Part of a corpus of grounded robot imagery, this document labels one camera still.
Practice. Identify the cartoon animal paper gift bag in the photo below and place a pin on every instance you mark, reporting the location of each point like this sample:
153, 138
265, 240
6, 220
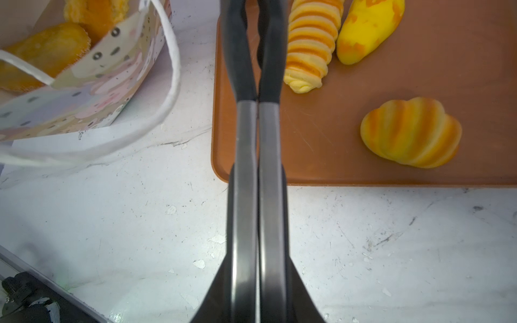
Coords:
92, 92

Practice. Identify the yellow ridged fake bread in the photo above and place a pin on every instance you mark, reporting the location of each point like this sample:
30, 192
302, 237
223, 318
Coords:
313, 28

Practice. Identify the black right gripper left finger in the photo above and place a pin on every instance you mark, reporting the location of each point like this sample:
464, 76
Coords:
232, 294

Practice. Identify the brown rectangular tray mat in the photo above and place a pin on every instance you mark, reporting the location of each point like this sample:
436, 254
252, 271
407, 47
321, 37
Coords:
373, 93

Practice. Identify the orange twisted fake bread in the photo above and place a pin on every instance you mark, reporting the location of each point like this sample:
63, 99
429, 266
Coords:
96, 17

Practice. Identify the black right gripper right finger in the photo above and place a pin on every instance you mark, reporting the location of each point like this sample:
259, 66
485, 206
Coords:
283, 296

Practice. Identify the yellow oblong fake bread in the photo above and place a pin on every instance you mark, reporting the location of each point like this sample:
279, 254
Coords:
368, 24

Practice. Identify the orange sugared fake bread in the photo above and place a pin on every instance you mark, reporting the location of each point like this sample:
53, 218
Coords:
52, 51

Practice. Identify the yellow striped shell fake bread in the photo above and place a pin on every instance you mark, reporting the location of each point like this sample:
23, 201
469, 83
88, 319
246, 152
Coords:
416, 132

